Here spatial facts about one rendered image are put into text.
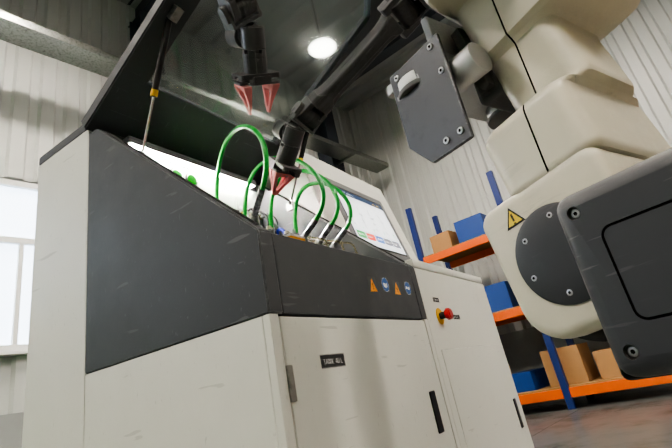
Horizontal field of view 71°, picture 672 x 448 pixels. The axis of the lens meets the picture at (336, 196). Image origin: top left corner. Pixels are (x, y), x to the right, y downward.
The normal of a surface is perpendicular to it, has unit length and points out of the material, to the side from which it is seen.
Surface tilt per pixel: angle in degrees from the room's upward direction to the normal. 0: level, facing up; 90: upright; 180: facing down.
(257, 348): 90
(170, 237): 90
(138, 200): 90
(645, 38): 90
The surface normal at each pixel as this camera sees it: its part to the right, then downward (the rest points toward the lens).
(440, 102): -0.82, -0.07
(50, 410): -0.55, -0.22
